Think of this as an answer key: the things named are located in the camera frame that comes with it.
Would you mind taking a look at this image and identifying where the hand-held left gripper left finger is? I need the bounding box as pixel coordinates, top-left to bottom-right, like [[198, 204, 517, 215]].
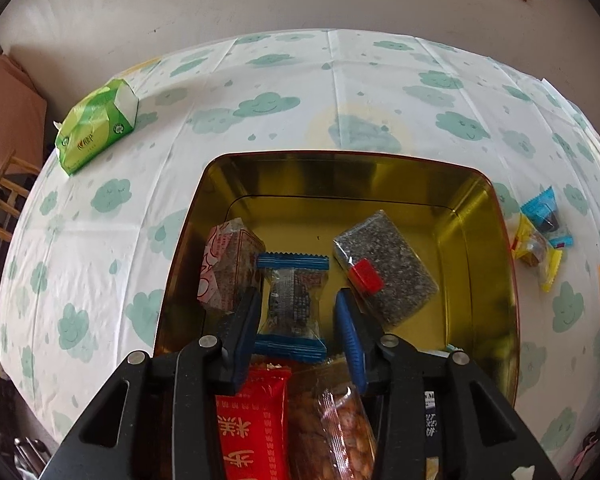
[[40, 287, 263, 480]]

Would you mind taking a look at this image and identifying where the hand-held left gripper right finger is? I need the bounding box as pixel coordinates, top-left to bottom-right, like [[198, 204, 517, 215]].
[[334, 287, 563, 480]]

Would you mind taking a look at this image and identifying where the blue edged clear snack packet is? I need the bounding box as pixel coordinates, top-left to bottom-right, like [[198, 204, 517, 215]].
[[255, 252, 329, 365]]

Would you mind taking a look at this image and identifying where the navy cracker packet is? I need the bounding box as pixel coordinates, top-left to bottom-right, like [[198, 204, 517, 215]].
[[422, 389, 442, 480]]

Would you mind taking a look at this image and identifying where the red tin box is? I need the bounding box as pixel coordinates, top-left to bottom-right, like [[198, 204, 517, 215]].
[[152, 150, 522, 480]]

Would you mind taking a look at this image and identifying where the pink and white snack packet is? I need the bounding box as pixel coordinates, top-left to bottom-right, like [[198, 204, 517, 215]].
[[197, 217, 266, 313]]

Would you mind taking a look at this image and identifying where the light blue snack packet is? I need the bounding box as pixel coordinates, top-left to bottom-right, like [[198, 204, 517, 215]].
[[547, 227, 575, 250]]

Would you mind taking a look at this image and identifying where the red snack packet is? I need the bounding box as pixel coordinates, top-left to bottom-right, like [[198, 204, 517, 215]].
[[215, 364, 292, 480]]

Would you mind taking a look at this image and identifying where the clear peanut snack packet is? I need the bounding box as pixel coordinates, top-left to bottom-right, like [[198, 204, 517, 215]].
[[287, 360, 378, 480]]

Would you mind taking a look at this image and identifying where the yellow snack packet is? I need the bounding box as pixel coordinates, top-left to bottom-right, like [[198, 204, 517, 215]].
[[510, 215, 565, 293]]

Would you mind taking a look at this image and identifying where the black sesame bar packet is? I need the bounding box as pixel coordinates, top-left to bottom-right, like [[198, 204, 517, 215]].
[[332, 210, 440, 328]]

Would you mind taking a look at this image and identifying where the blue packet with dark candy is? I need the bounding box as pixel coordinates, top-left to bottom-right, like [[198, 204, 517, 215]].
[[520, 186, 563, 233]]

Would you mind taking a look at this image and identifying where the green tissue pack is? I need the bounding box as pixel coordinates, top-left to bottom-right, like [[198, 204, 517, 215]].
[[55, 77, 140, 177]]

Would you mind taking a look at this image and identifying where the wooden chair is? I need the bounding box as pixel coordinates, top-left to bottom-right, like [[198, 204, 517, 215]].
[[0, 149, 31, 246]]

